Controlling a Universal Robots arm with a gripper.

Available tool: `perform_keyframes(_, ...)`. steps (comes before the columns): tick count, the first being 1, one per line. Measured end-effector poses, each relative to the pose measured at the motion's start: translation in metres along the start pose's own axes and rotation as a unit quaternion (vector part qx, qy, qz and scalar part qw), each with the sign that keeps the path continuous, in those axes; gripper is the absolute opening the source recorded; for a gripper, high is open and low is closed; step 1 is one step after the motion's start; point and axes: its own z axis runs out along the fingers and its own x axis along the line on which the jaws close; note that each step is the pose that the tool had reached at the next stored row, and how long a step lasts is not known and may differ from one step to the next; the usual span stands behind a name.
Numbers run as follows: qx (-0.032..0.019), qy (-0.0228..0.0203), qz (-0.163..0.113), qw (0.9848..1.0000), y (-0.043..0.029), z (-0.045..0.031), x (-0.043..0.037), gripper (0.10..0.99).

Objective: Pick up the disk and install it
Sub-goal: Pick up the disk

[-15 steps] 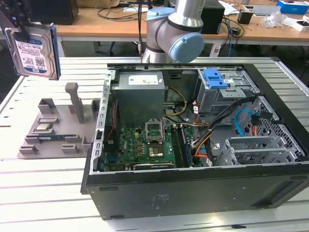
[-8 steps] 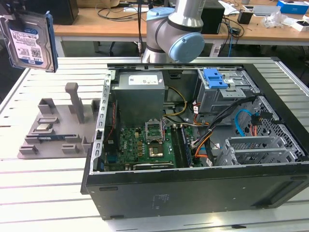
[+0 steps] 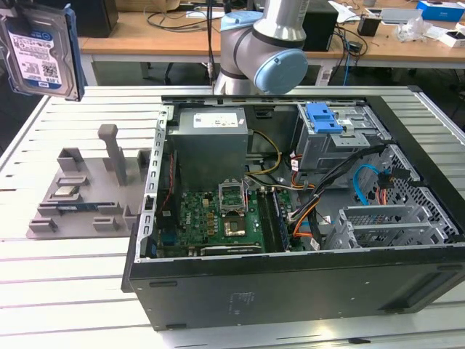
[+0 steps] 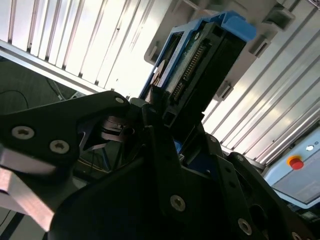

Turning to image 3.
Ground hard disk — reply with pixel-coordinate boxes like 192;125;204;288
0;3;86;103

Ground metal socket cover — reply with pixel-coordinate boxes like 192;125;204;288
217;180;248;215

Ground grey power supply unit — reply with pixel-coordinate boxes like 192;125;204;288
167;108;250;190

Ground CPU socket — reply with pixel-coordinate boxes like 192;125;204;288
222;217;248;238

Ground green motherboard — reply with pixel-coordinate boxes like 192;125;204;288
155;188;291;256

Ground black RAM slot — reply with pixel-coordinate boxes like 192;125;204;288
257;188;278;254

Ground installed RAM stick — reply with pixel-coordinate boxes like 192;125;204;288
271;190;292;252

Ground metal drive cage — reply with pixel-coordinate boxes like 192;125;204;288
293;103;392;172

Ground blue plastic drive carrier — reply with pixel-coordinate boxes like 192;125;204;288
306;103;344;134

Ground black open PC case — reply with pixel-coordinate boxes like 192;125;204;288
121;85;465;332

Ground grey parts rack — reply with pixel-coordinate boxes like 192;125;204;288
25;124;152;240

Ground wooden desk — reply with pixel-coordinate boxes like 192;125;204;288
78;9;465;71

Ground blue RAM stick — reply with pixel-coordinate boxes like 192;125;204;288
57;204;100;213

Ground silver CPU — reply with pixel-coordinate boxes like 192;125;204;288
53;185;79;198

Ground black desktop computer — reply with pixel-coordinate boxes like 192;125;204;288
301;2;339;52

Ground small black cube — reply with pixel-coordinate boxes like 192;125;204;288
357;15;382;37

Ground large black box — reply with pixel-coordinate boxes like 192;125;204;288
70;0;119;39

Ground clear plastic bag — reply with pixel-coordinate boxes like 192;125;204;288
394;15;437;42

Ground grey flat device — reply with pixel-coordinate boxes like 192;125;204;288
380;7;424;25

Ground white box with black insert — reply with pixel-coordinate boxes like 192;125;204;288
433;28;465;49

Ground blue cardboard box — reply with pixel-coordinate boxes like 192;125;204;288
416;0;465;23

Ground yellow and black wires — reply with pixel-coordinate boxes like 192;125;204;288
248;129;283;176

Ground red and black wire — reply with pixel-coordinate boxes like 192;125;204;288
161;150;177;220

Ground multicolour wire bundle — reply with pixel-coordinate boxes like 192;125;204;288
288;202;320;240

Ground black cable bundle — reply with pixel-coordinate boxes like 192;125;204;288
290;143;388;227

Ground blue wire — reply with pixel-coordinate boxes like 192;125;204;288
353;164;387;206

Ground orange wire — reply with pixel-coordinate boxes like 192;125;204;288
375;184;392;206

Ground black wire connector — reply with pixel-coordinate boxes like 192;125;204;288
376;167;409;188

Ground black cable on desk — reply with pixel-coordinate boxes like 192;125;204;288
146;9;220;34

